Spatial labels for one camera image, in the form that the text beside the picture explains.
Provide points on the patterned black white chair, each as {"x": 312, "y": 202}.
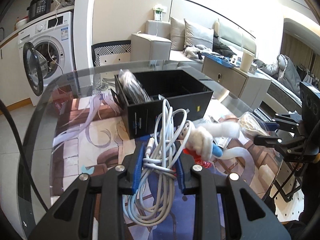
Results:
{"x": 113, "y": 52}

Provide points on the white front-load washing machine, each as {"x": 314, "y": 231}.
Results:
{"x": 46, "y": 51}

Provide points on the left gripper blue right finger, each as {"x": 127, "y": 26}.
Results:
{"x": 180, "y": 174}

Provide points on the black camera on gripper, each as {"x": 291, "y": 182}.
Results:
{"x": 309, "y": 96}

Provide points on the white bowl on counter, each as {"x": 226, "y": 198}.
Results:
{"x": 21, "y": 23}

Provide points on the adidas bag of white laces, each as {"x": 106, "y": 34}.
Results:
{"x": 132, "y": 87}

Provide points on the red white packet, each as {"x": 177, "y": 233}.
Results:
{"x": 197, "y": 158}

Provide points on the grey cushion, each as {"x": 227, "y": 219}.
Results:
{"x": 177, "y": 34}
{"x": 198, "y": 35}

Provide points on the white plush toy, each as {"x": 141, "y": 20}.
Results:
{"x": 201, "y": 140}

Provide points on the black pressure cooker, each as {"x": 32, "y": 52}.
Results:
{"x": 38, "y": 8}

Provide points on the white wall socket charger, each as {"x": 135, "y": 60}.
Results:
{"x": 158, "y": 11}

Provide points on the grey cushion right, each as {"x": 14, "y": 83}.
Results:
{"x": 198, "y": 35}

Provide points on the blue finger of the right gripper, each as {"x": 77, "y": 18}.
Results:
{"x": 263, "y": 140}
{"x": 264, "y": 121}

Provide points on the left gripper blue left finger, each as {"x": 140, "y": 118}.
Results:
{"x": 136, "y": 165}

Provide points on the grey padded jacket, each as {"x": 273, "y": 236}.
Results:
{"x": 284, "y": 71}

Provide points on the beige side cabinet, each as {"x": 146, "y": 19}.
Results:
{"x": 250, "y": 88}

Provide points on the black open storage box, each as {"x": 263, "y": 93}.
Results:
{"x": 177, "y": 86}

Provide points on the clear zip bag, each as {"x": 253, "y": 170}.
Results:
{"x": 249, "y": 125}

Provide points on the beige sofa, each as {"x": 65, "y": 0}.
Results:
{"x": 155, "y": 44}

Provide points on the white cylinder cup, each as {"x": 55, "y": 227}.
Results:
{"x": 246, "y": 61}

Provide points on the grey cushion left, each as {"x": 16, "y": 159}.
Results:
{"x": 177, "y": 34}

